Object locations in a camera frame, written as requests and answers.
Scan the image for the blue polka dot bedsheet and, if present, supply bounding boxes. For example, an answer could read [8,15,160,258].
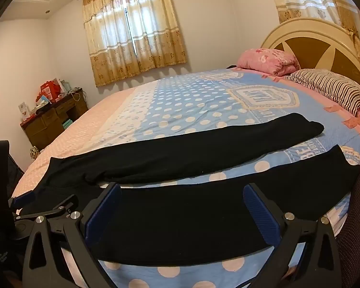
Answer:
[87,67,360,288]

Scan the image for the person's dark dotted clothing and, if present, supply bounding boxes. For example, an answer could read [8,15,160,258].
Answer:
[336,153,360,288]

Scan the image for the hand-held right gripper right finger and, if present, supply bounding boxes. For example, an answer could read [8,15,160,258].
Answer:
[243,182,343,288]

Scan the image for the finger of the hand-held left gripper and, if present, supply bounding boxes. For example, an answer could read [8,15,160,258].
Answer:
[8,190,38,210]
[16,194,78,220]

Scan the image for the red gift bag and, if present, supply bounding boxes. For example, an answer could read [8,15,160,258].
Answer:
[40,81,62,103]

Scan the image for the striped pillow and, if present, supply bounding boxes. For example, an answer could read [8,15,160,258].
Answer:
[284,68,360,118]

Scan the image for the black pants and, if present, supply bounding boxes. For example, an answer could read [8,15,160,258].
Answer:
[22,112,360,267]

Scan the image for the brown wooden desk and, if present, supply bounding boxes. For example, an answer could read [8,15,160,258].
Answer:
[20,88,89,151]

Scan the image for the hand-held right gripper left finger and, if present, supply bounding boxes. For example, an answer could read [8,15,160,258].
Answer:
[22,182,122,288]

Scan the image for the white gift bag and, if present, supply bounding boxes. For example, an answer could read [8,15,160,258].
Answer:
[52,78,72,96]

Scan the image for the pale pink bedspread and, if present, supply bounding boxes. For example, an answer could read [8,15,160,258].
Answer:
[11,88,138,200]

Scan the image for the pink floral pillow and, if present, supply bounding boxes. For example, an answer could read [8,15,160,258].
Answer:
[237,48,301,77]

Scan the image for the cream and brown bed headboard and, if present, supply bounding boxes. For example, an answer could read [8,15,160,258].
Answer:
[259,17,360,98]

